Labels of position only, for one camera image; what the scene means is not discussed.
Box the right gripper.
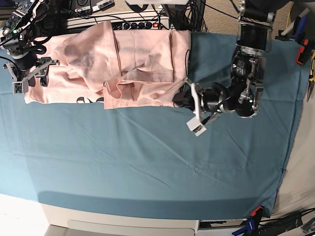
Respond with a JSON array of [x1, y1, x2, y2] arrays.
[[3, 53, 59, 87]]

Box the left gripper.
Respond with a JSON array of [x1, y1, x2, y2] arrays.
[[173, 78, 236, 114]]

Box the pink T-shirt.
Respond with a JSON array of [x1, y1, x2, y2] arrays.
[[24, 22, 191, 109]]

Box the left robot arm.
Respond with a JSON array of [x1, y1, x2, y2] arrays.
[[173, 0, 276, 118]]

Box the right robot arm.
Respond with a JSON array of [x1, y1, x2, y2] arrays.
[[0, 0, 60, 94]]

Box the teal table cloth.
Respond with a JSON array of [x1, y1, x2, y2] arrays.
[[0, 40, 309, 220]]

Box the white power strip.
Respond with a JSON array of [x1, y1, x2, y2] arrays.
[[64, 15, 171, 33]]

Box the blue clamp top right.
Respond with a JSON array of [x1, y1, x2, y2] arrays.
[[275, 16, 307, 42]]

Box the orange black clamp right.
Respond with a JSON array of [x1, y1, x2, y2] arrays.
[[296, 39, 312, 65]]

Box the orange blue clamp bottom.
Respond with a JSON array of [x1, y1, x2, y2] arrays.
[[232, 206, 264, 236]]

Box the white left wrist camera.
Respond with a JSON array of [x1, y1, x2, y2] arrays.
[[186, 83, 207, 137]]

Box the yellow handled pliers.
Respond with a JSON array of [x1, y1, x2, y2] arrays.
[[307, 50, 315, 102]]

